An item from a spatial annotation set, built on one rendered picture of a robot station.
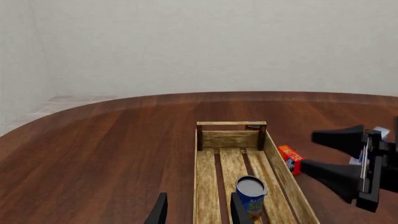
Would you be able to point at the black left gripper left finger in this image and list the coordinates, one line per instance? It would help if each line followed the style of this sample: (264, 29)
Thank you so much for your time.
(159, 213)

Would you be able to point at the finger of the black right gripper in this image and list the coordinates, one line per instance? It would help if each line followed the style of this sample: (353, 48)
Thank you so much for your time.
(335, 177)
(342, 140)

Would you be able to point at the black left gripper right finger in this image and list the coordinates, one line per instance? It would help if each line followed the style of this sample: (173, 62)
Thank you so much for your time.
(239, 213)

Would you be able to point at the blue alphabet soup can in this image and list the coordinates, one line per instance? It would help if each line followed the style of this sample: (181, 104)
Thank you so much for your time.
(252, 193)

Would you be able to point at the wooden slat tray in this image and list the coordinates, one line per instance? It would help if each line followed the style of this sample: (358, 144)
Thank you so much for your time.
(230, 163)

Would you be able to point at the white blue printed box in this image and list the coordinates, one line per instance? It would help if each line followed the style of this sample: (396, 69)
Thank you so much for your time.
(382, 132)

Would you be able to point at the red butter box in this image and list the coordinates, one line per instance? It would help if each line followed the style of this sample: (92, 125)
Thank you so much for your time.
(290, 157)

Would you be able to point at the red tin can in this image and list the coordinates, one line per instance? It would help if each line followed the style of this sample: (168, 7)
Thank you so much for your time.
(252, 127)

